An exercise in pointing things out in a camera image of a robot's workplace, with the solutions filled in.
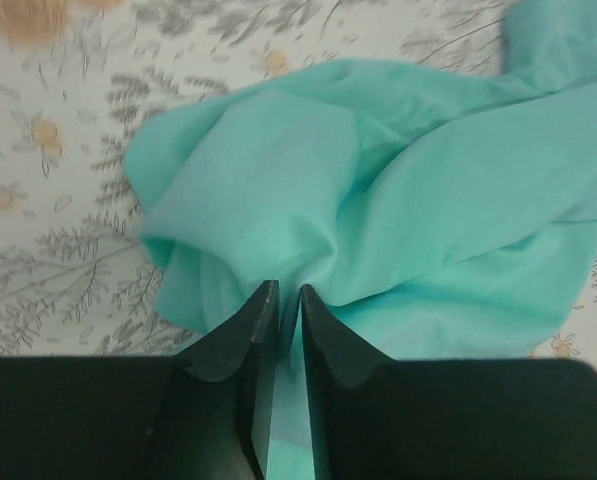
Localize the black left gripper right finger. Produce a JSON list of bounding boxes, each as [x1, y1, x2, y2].
[[301, 285, 597, 479]]

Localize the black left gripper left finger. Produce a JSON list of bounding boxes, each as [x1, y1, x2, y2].
[[0, 281, 279, 479]]

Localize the mint green t shirt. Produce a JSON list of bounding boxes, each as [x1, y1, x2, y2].
[[124, 1, 597, 479]]

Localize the floral patterned table mat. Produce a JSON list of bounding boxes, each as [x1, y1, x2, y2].
[[0, 1, 597, 355]]

